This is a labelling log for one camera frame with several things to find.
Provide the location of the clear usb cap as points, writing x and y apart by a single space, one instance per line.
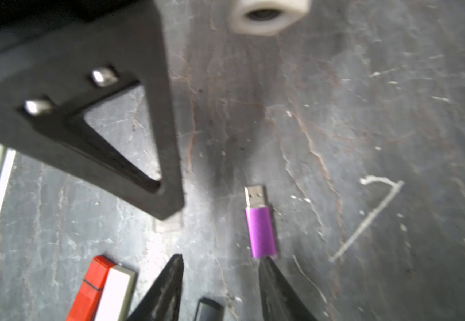
171 224

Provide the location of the red usb drive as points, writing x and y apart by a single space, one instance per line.
85 305

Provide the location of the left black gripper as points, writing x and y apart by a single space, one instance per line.
60 59

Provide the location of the white usb drive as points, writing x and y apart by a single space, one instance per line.
117 294

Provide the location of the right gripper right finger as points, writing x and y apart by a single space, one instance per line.
278 299

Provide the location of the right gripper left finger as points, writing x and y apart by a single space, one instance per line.
162 300

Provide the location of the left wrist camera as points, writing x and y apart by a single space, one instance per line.
265 17

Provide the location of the black usb drive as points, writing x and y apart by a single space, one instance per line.
208 310

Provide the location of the purple usb drive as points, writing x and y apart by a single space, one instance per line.
259 224

